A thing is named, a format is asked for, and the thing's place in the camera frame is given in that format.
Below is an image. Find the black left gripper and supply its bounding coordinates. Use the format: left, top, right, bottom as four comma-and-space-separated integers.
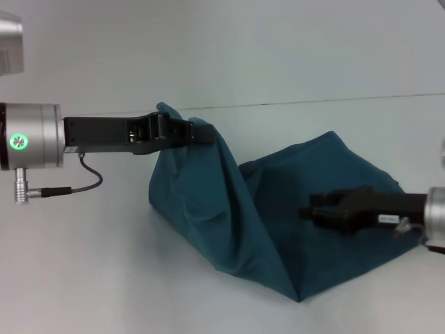
61, 111, 215, 157

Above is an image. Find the right arm cable with plug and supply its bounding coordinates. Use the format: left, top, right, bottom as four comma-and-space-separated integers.
394, 217, 445, 254

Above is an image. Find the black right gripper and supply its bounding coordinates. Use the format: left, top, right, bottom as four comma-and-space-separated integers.
299, 186, 428, 236

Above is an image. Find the teal t-shirt with FREE print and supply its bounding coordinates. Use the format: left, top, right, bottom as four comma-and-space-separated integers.
146, 101, 422, 304

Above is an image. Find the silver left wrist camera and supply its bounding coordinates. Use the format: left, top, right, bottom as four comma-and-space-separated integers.
0, 10, 25, 77

